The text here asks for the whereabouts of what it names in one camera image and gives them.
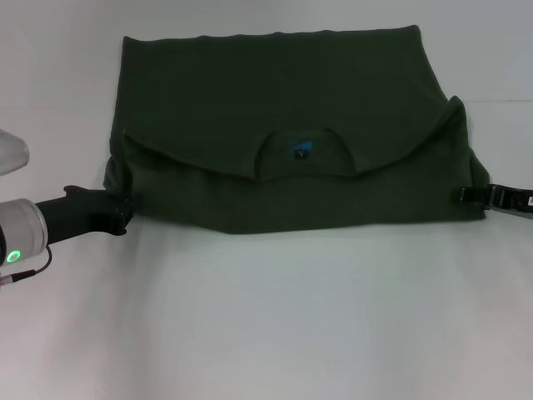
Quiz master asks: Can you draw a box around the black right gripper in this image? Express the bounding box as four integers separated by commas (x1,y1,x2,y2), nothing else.
460,184,533,221

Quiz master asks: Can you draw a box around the dark green printed t-shirt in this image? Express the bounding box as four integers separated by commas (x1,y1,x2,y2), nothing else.
102,23,492,235

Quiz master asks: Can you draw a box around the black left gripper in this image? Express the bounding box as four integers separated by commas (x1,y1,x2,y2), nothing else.
34,186,136,246

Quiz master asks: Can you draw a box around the left gripper cable with connectors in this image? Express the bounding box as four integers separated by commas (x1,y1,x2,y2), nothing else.
0,245,54,289

